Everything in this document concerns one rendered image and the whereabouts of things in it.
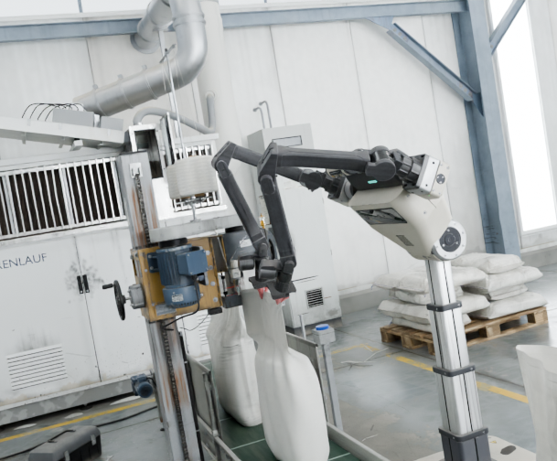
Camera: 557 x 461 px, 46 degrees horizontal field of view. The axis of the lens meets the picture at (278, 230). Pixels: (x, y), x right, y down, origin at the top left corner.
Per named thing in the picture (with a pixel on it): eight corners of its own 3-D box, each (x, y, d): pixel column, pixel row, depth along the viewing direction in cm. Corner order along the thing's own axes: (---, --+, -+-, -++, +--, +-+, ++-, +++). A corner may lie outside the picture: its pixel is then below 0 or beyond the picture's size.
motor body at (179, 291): (206, 303, 268) (196, 243, 267) (169, 311, 263) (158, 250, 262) (197, 300, 283) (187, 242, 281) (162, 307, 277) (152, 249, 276)
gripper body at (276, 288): (265, 286, 252) (268, 273, 247) (289, 281, 256) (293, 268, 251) (272, 298, 248) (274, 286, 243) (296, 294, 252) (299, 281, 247)
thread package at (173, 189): (204, 195, 296) (198, 158, 296) (173, 199, 291) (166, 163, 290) (197, 197, 310) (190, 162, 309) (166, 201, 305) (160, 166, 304)
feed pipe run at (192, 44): (230, 123, 520) (201, -50, 513) (162, 132, 501) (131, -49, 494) (180, 152, 694) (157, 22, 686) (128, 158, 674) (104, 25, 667)
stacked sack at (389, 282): (459, 278, 579) (457, 262, 578) (393, 294, 558) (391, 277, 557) (433, 275, 619) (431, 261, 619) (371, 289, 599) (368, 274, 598)
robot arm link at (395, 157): (407, 165, 214) (404, 155, 218) (381, 153, 211) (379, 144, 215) (391, 186, 219) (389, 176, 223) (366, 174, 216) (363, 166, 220)
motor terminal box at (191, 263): (211, 276, 266) (206, 248, 265) (191, 282, 258) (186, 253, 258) (198, 277, 272) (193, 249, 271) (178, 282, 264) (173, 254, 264)
